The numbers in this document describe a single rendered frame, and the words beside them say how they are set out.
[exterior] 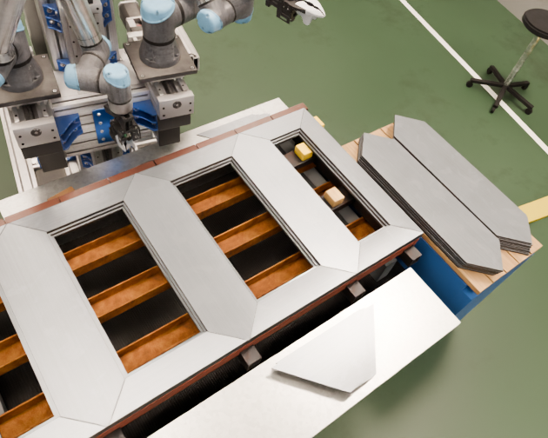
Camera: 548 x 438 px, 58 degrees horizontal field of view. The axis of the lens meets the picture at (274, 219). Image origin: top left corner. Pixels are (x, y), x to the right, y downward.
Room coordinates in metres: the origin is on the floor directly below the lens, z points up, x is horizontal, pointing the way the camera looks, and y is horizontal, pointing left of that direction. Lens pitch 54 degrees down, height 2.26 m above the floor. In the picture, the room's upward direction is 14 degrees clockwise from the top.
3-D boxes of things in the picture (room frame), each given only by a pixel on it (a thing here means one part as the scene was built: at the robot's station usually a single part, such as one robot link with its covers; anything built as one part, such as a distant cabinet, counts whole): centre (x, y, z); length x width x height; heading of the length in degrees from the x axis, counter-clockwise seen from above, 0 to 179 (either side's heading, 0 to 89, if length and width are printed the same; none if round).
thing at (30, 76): (1.21, 0.97, 1.09); 0.15 x 0.15 x 0.10
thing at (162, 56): (1.51, 0.58, 1.09); 0.15 x 0.15 x 0.10
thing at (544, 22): (3.36, -1.46, 0.31); 0.53 x 0.50 x 0.63; 36
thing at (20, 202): (1.33, 0.49, 0.66); 1.30 x 0.20 x 0.03; 137
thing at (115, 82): (1.13, 0.57, 1.20); 0.09 x 0.08 x 0.11; 98
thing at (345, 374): (0.63, -0.32, 0.77); 0.45 x 0.20 x 0.04; 137
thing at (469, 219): (1.41, -0.62, 0.82); 0.80 x 0.40 x 0.06; 47
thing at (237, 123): (1.56, 0.23, 0.70); 0.39 x 0.12 x 0.04; 137
